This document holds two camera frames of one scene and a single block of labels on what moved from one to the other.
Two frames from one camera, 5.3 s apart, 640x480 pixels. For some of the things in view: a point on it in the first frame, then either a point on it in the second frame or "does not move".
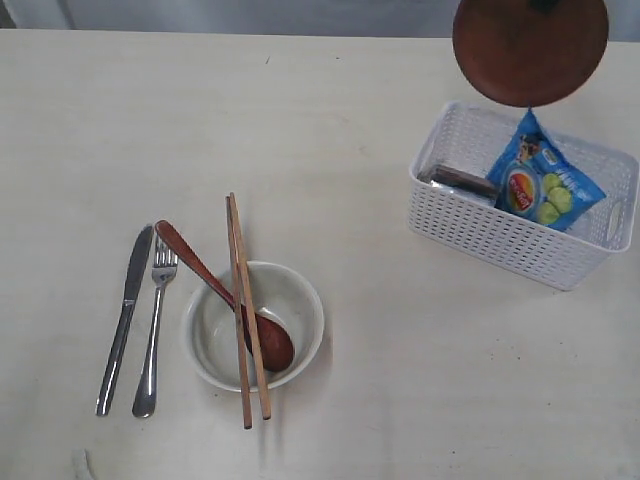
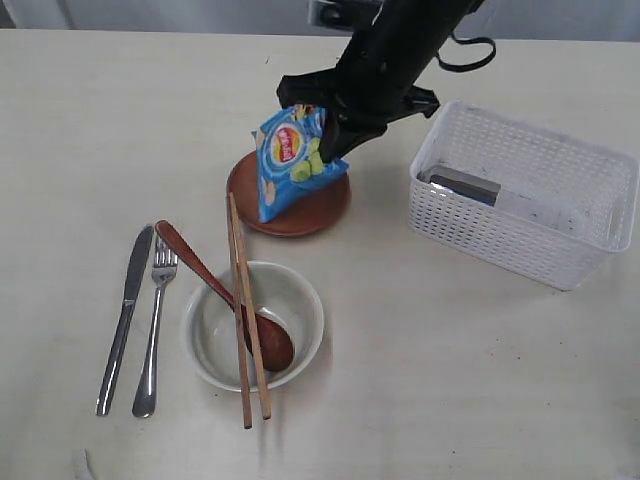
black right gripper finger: (545, 6) -> (375, 81)
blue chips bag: (536, 181) -> (289, 156)
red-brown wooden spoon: (275, 344) does not move
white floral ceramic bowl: (209, 326) does not move
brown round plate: (518, 56) -> (304, 210)
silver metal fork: (164, 263) does not move
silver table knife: (120, 333) does not move
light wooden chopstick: (244, 267) does not move
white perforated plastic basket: (474, 139) does not move
